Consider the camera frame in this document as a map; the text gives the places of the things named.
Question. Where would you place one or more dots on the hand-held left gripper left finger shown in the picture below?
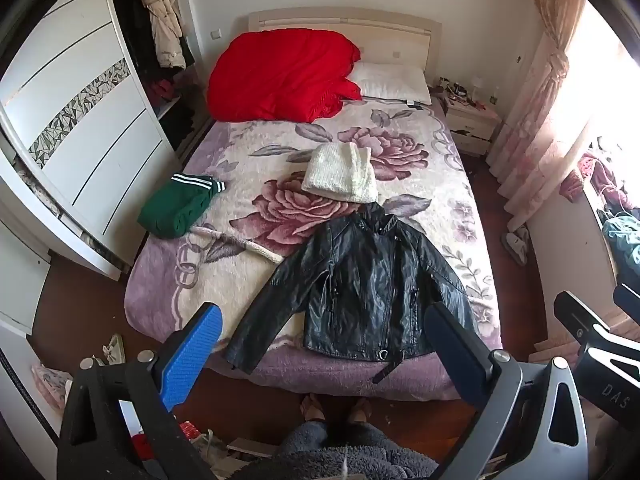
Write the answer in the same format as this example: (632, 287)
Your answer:
(192, 355)

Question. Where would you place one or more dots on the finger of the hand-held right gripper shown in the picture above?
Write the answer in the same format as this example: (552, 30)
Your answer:
(580, 317)
(629, 296)

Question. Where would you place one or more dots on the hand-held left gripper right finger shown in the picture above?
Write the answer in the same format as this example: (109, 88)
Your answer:
(457, 360)

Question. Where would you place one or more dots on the black leather jacket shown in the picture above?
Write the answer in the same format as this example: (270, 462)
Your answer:
(360, 285)

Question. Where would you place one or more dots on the red folded clothes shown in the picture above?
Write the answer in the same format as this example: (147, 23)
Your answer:
(161, 91)

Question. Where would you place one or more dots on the dark hanging clothes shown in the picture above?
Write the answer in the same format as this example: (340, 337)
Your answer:
(132, 25)

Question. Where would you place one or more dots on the teal cloth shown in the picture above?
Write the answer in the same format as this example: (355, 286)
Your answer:
(622, 237)

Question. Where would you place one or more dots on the white shoe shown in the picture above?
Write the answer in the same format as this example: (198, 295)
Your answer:
(115, 349)

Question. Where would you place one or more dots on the white slippers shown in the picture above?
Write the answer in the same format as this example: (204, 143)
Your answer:
(516, 247)

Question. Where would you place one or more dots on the person's foot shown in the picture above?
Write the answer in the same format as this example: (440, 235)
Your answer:
(361, 411)
(313, 409)

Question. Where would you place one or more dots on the pink cloth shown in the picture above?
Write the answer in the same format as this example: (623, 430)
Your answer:
(595, 180)

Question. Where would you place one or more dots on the pink slipper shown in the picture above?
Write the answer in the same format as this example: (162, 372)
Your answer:
(50, 385)

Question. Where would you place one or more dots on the green garment with white stripes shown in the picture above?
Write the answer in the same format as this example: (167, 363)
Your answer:
(172, 210)

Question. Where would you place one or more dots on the person's grey fleece clothing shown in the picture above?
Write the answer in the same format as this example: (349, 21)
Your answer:
(340, 455)

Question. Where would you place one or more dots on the pink floral curtain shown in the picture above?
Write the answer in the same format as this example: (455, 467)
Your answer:
(540, 110)

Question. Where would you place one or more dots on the white knitted sweater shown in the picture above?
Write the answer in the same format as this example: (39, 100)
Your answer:
(342, 172)

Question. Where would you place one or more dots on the white nightstand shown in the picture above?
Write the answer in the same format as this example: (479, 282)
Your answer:
(470, 125)

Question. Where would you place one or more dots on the floral purple blanket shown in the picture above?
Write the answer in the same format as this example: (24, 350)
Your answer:
(240, 135)

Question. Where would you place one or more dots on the nightstand clutter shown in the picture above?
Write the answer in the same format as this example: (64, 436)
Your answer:
(465, 94)

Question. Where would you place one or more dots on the white pillow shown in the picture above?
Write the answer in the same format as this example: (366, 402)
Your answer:
(390, 82)

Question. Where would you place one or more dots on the white wardrobe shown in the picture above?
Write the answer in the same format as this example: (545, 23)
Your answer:
(75, 85)

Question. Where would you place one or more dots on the red duvet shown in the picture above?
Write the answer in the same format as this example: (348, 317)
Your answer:
(285, 75)

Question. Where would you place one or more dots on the beige hanging coat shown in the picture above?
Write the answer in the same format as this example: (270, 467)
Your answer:
(165, 25)

